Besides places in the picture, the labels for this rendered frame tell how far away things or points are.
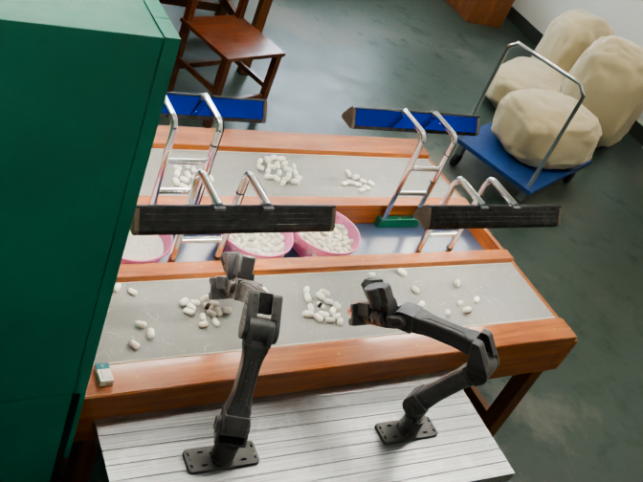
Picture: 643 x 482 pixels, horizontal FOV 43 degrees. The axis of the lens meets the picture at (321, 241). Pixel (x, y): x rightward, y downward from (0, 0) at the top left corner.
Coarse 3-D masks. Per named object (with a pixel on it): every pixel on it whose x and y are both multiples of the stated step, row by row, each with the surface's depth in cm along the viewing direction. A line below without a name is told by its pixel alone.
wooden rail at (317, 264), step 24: (144, 264) 246; (168, 264) 250; (192, 264) 254; (216, 264) 258; (264, 264) 266; (288, 264) 270; (312, 264) 275; (336, 264) 279; (360, 264) 284; (384, 264) 289; (408, 264) 295; (432, 264) 302; (456, 264) 309
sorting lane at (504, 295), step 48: (144, 288) 242; (192, 288) 249; (288, 288) 265; (336, 288) 273; (432, 288) 293; (480, 288) 303; (528, 288) 314; (144, 336) 228; (192, 336) 234; (288, 336) 248; (336, 336) 255
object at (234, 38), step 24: (192, 0) 446; (240, 0) 474; (192, 24) 452; (216, 24) 463; (240, 24) 474; (216, 48) 440; (240, 48) 450; (264, 48) 461; (192, 72) 461; (240, 96) 469; (264, 96) 480
